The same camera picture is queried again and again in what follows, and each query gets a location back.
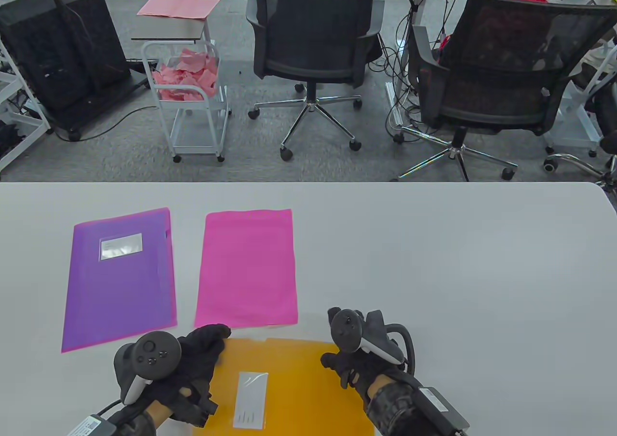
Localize black floor cable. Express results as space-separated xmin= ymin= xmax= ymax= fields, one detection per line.
xmin=54 ymin=106 xmax=160 ymax=142

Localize grey hand controller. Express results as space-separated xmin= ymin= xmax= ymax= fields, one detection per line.
xmin=114 ymin=332 xmax=182 ymax=405
xmin=330 ymin=309 xmax=404 ymax=365

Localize black see-through mesh chair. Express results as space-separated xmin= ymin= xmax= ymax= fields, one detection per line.
xmin=393 ymin=0 xmax=617 ymax=182

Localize black right glove cable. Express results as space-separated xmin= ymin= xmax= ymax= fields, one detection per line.
xmin=386 ymin=324 xmax=416 ymax=375

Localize black computer tower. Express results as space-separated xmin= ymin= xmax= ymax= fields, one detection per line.
xmin=0 ymin=0 xmax=132 ymax=113

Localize person's left hand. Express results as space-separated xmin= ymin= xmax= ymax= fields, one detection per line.
xmin=144 ymin=324 xmax=232 ymax=429

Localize person's right hand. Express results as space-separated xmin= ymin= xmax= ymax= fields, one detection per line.
xmin=321 ymin=307 xmax=414 ymax=403

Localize tangle of black cables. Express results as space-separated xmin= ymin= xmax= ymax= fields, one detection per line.
xmin=369 ymin=0 xmax=434 ymax=140

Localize white metal cart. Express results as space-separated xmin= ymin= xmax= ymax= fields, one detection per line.
xmin=544 ymin=36 xmax=617 ymax=158

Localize black wheeled platform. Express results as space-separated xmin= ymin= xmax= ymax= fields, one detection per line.
xmin=48 ymin=75 xmax=151 ymax=141

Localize orange L-shaped folder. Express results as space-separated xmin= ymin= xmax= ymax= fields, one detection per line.
xmin=193 ymin=338 xmax=376 ymax=436

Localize grey right wrist device box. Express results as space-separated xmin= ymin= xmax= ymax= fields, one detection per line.
xmin=414 ymin=385 xmax=470 ymax=436

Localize grey left wrist device box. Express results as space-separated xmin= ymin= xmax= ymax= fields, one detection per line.
xmin=65 ymin=413 xmax=117 ymax=436

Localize person's left forearm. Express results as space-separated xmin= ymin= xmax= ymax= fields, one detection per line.
xmin=113 ymin=400 xmax=173 ymax=436

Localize pink paper sheets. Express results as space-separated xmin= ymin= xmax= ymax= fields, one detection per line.
xmin=137 ymin=0 xmax=222 ymax=20

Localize magenta L-shaped folder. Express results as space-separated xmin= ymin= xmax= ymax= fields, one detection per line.
xmin=61 ymin=207 xmax=177 ymax=353

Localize white metal rack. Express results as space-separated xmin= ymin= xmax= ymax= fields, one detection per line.
xmin=0 ymin=36 xmax=53 ymax=172

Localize pink cardstock sheet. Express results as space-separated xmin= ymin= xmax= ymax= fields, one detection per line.
xmin=194 ymin=209 xmax=298 ymax=329

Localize person's right forearm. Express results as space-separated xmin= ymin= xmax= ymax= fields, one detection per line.
xmin=365 ymin=373 xmax=434 ymax=436

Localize chrome chair base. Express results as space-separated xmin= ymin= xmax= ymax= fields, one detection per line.
xmin=544 ymin=152 xmax=617 ymax=189

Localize black office chair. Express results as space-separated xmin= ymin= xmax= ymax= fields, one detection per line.
xmin=246 ymin=0 xmax=384 ymax=162

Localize white floor rail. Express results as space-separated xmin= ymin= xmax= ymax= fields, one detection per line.
xmin=385 ymin=82 xmax=406 ymax=135

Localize grey wrist device box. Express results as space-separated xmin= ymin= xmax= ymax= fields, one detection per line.
xmin=65 ymin=413 xmax=117 ymax=436
xmin=414 ymin=385 xmax=470 ymax=436

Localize pile of pink paper scraps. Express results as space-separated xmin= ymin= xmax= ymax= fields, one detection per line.
xmin=153 ymin=48 xmax=220 ymax=102

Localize white rolling cart grey top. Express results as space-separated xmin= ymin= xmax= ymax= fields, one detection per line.
xmin=131 ymin=15 xmax=232 ymax=163

